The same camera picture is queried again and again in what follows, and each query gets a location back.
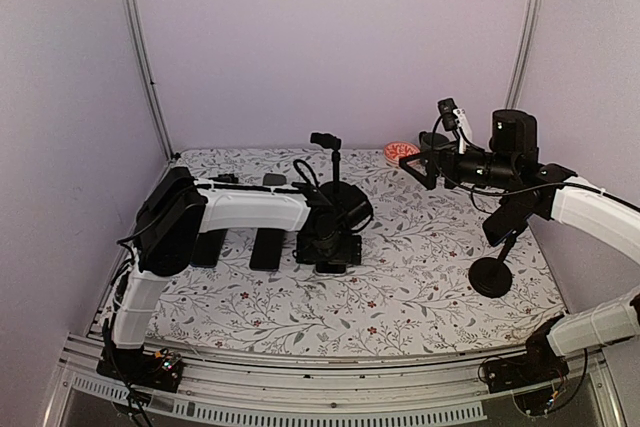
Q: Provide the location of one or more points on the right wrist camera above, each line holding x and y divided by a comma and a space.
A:
454, 120

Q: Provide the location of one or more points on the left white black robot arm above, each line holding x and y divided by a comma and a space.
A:
176, 224

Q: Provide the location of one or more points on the floral patterned table mat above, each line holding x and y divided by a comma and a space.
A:
409, 296

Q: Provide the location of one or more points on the black folding phone stand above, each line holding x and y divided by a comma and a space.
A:
227, 178

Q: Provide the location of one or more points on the aluminium frame post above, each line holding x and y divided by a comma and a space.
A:
531, 15
135, 28

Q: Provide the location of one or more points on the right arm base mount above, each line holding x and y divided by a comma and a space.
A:
538, 364

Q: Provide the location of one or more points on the black phone blue edge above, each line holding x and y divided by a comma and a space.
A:
208, 248

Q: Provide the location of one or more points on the right aluminium frame post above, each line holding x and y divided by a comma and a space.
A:
531, 15

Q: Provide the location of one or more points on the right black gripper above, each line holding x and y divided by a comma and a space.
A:
430, 180

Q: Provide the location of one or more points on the black tall round-base stand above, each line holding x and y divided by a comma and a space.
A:
490, 276

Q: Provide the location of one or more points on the left aluminium frame post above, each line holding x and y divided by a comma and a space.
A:
135, 28

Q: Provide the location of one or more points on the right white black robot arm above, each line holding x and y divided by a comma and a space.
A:
558, 194

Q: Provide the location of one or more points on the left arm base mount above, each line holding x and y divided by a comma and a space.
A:
161, 370

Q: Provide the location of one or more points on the dark grey mug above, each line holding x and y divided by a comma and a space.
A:
430, 140

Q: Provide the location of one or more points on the red white patterned bowl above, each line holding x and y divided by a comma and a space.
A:
394, 151

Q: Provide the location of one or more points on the black round base phone stand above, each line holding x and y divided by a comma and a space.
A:
274, 180

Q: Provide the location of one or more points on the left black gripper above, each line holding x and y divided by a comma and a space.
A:
351, 253

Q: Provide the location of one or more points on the front aluminium rail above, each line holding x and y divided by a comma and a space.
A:
226, 388

